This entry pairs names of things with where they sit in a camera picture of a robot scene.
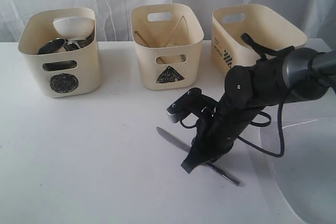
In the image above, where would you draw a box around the wooden chopstick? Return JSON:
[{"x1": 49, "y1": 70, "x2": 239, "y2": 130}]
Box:
[
  {"x1": 134, "y1": 30, "x2": 166, "y2": 64},
  {"x1": 163, "y1": 15, "x2": 185, "y2": 47}
]

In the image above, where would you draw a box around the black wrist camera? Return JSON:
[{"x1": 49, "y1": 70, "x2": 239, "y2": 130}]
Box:
[{"x1": 166, "y1": 88, "x2": 217, "y2": 123}]

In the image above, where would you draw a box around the cream bin with circle mark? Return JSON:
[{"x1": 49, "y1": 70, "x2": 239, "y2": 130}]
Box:
[{"x1": 18, "y1": 7, "x2": 101, "y2": 98}]

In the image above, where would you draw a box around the white square plate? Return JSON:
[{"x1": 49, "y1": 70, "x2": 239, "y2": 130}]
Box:
[{"x1": 251, "y1": 117, "x2": 336, "y2": 224}]

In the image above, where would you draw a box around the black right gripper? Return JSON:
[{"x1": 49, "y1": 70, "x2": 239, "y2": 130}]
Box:
[{"x1": 180, "y1": 87, "x2": 260, "y2": 175}]

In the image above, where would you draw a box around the cream bin with triangle mark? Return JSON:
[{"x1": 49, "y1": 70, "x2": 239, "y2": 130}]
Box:
[{"x1": 131, "y1": 3, "x2": 204, "y2": 90}]

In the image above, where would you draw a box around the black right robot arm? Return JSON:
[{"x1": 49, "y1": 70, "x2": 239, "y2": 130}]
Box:
[{"x1": 176, "y1": 48, "x2": 335, "y2": 173}]

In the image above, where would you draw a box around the black cable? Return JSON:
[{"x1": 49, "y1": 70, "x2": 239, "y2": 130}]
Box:
[{"x1": 180, "y1": 33, "x2": 336, "y2": 158}]

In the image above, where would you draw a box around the white ceramic bowl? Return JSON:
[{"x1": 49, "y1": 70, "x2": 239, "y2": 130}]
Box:
[{"x1": 52, "y1": 16, "x2": 95, "y2": 40}]

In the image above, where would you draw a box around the cream bin with square mark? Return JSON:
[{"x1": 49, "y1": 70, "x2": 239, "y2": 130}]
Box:
[{"x1": 211, "y1": 4, "x2": 308, "y2": 75}]

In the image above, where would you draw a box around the steel table knife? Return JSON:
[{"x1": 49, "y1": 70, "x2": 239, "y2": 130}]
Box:
[{"x1": 156, "y1": 126, "x2": 240, "y2": 186}]

